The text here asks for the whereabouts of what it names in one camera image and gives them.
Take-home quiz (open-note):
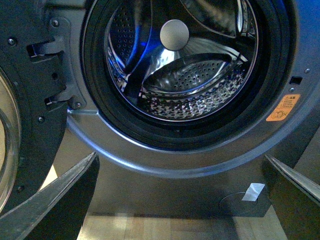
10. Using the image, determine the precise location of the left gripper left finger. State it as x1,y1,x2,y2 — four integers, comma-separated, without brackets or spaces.
0,152,100,240

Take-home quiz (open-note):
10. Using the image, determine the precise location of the grey front-load washing machine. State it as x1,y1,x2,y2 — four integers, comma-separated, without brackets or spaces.
43,0,320,219

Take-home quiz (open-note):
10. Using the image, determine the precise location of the washing machine door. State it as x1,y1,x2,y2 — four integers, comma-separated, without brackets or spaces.
0,0,68,214

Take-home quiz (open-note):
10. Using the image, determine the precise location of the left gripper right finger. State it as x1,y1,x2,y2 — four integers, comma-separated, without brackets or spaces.
263,154,320,240

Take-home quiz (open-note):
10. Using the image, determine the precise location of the white paper tag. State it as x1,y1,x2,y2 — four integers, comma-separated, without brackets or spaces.
242,183,265,202

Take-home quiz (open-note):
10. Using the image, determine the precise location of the orange warning sticker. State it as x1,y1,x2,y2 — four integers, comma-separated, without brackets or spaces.
266,94,301,122

